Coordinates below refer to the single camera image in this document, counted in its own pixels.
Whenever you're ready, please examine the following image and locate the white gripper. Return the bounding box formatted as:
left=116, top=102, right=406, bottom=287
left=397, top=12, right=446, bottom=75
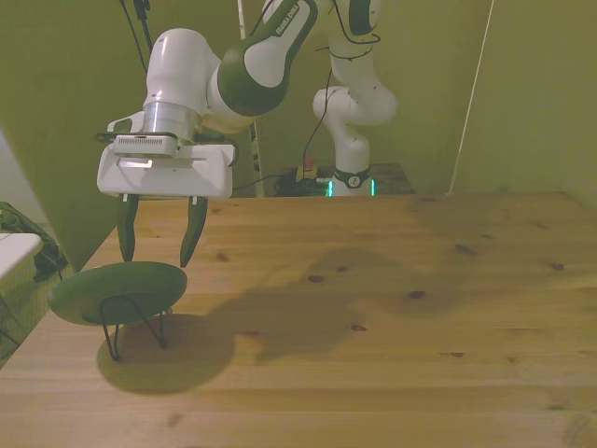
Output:
left=96, top=143, right=235, bottom=269

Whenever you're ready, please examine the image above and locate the green round plate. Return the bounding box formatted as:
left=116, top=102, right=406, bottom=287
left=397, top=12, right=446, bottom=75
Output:
left=48, top=261, right=188, bottom=328

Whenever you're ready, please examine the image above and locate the white vertical pole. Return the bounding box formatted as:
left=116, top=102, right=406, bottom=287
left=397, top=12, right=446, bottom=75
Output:
left=236, top=0, right=265, bottom=198

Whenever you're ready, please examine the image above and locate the white side table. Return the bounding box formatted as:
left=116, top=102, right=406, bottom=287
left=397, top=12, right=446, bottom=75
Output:
left=0, top=232, right=44, bottom=282

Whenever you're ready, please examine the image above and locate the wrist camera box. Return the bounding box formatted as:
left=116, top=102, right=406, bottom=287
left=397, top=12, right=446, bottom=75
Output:
left=112, top=133, right=181, bottom=160

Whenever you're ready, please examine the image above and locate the black wire plate rack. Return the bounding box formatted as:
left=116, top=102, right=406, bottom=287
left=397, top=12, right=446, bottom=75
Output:
left=100, top=293, right=175, bottom=363

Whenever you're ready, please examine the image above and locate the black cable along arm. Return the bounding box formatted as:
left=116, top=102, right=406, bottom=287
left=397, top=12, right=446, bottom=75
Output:
left=302, top=0, right=382, bottom=181

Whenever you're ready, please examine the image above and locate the white slanted cord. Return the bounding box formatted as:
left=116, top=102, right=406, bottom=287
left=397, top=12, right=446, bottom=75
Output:
left=445, top=0, right=496, bottom=197

